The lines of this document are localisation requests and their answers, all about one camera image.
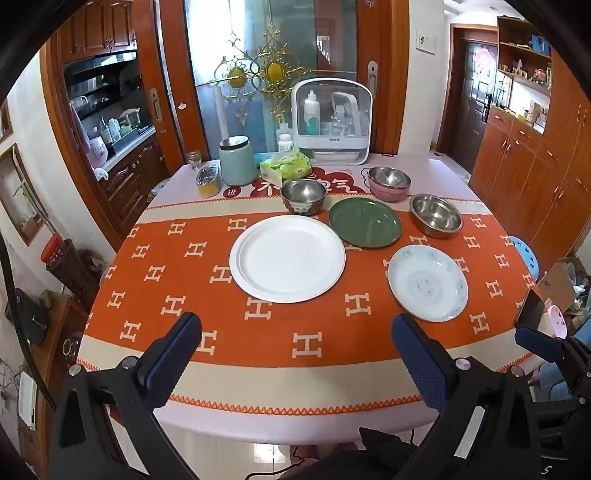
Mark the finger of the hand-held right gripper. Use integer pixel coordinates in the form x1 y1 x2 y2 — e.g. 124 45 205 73
514 325 591 372

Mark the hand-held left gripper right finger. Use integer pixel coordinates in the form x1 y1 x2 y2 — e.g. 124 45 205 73
392 312 542 480

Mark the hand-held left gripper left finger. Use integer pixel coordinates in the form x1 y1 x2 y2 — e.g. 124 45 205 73
48 312 202 480

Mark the white blue-patterned plate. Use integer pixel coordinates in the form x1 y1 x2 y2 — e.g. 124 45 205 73
387 244 469 322

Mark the green plate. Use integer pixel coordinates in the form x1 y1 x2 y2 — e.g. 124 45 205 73
329 198 403 249

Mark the wide steel bowl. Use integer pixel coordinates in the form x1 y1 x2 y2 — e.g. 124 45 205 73
409 194 463 239

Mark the large white plate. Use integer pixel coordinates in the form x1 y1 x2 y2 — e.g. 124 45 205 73
229 215 347 304

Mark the pink steel bowl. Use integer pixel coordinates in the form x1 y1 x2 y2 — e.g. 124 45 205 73
368 166 411 203

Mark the small steel bowl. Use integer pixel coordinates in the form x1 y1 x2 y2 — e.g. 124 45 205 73
280 179 328 216

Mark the pink plastic item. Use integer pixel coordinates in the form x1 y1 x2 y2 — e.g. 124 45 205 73
547 305 571 339

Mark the black flat device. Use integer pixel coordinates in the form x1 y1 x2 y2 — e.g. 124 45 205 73
519 288 548 334

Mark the cardboard box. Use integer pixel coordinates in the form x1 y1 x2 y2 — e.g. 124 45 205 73
536 258 588 315

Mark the blue plastic stool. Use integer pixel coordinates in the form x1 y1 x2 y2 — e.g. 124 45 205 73
508 235 540 280

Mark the orange patterned tablecloth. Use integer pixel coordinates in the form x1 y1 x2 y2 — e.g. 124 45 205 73
76 154 539 418

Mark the dark wicker basket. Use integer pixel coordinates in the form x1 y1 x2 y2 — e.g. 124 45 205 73
46 239 100 306

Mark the red lidded jar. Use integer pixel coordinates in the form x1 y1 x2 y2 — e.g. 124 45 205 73
41 233 65 268

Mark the wooden kitchen cabinet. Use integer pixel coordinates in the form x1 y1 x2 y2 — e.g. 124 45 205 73
41 0 185 252

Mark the yellow tin container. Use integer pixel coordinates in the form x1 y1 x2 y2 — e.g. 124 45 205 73
196 164 222 198

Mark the mint green canister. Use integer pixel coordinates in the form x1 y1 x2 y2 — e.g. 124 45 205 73
219 137 257 187

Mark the pink white pot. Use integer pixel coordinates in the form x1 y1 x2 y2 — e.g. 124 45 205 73
85 136 110 172

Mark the white storage box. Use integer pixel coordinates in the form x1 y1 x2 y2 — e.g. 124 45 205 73
291 78 372 164

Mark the green tissue pack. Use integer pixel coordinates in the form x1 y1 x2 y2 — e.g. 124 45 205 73
259 151 313 188

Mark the dark entrance door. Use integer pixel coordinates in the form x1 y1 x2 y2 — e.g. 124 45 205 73
455 39 499 174

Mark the sliding glass door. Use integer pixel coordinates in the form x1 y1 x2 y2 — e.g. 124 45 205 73
185 0 362 157

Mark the clear plastic bottle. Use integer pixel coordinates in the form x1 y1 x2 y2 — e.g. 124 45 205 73
330 104 357 136

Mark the white bottle green label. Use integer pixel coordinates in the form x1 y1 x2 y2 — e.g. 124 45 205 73
303 91 322 136

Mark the black cable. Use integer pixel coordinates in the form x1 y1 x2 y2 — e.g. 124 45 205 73
0 231 57 412

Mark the wooden wall cabinet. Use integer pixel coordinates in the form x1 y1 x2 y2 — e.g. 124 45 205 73
468 16 591 287

